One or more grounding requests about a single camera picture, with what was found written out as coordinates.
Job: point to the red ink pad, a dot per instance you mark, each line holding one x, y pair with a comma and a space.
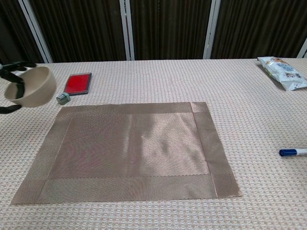
78, 84

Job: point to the light brown bowl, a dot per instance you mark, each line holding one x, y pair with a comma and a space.
38, 88

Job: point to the black pleated curtain panel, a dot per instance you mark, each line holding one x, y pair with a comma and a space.
259, 26
12, 31
168, 28
84, 28

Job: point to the white snack bag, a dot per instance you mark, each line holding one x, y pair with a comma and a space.
283, 73

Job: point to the white partition frame post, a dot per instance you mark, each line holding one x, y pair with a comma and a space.
36, 31
127, 31
212, 31
303, 50

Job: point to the brown woven placemat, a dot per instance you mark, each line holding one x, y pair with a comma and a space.
132, 153

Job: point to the small green stamp block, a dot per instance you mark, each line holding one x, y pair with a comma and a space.
63, 98

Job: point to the white marker blue cap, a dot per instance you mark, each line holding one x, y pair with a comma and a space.
292, 152

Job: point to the beige woven tablecloth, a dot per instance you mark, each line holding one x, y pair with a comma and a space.
156, 79

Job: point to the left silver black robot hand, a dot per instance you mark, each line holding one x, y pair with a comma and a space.
9, 75

